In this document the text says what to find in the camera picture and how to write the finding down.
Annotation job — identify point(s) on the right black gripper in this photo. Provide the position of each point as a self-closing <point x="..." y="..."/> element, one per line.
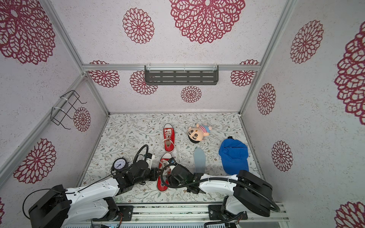
<point x="170" y="175"/>

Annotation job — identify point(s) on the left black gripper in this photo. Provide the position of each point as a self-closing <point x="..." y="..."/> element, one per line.
<point x="154" y="170"/>

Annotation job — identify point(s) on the red canvas sneaker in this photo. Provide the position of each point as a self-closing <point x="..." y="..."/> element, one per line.
<point x="162" y="163"/>
<point x="169" y="138"/>

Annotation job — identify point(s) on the light blue insole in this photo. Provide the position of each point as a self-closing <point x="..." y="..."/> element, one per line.
<point x="199" y="160"/>

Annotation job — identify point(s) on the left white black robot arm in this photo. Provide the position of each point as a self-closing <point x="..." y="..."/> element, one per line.
<point x="61" y="206"/>

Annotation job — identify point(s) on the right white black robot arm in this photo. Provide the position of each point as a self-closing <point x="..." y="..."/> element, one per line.
<point x="244" y="191"/>

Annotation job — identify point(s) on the round pressure gauge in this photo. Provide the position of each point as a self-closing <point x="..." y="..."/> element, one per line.
<point x="118" y="165"/>

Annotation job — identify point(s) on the cartoon boy plush doll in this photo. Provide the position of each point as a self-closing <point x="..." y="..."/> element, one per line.
<point x="199" y="132"/>

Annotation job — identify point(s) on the blue cap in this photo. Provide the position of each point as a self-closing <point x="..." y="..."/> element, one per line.
<point x="234" y="155"/>

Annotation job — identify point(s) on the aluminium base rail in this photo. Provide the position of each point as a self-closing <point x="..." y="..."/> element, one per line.
<point x="166" y="213"/>

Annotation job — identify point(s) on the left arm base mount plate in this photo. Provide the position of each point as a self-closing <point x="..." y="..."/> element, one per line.
<point x="123" y="213"/>

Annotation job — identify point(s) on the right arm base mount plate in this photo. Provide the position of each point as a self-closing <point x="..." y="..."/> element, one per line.
<point x="219" y="212"/>

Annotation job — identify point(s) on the black wire wall rack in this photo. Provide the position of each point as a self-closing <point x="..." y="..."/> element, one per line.
<point x="58" y="114"/>

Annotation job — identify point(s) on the grey metal wall shelf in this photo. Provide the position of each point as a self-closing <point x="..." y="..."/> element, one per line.
<point x="181" y="76"/>

